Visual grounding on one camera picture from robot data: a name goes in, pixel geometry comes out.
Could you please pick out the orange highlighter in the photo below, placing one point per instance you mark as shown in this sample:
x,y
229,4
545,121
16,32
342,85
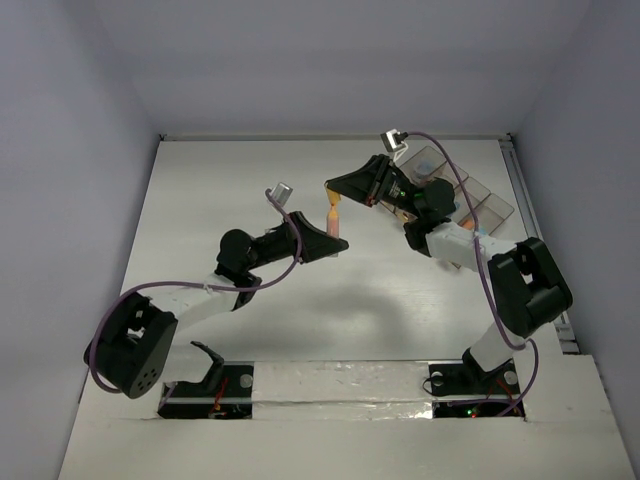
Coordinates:
x,y
332,222

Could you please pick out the yellow-orange highlighter cap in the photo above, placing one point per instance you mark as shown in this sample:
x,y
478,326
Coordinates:
x,y
334,198

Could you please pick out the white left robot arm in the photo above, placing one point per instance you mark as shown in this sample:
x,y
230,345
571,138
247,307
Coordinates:
x,y
131,346

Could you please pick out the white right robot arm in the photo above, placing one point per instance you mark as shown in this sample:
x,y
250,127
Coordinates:
x,y
522,281

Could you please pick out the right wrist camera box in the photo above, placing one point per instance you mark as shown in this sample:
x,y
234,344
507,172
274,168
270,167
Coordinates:
x,y
395,144

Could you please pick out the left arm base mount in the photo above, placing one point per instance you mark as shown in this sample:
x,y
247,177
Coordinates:
x,y
224,392

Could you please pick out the paper clip jar far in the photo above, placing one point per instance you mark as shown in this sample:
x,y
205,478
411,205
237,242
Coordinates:
x,y
421,172

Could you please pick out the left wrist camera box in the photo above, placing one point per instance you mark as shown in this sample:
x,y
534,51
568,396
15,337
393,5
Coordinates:
x,y
279,195

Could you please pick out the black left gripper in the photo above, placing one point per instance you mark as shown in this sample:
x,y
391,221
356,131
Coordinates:
x,y
298,235

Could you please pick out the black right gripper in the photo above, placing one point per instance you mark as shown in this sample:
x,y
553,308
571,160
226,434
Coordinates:
x,y
368,183

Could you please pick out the clear four-compartment organizer tray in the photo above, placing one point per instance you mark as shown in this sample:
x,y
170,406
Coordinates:
x,y
492,211

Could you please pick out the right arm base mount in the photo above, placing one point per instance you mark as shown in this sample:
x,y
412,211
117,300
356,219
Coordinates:
x,y
462,390

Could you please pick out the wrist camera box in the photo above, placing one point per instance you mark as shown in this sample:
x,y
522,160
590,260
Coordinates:
x,y
279,195
395,144

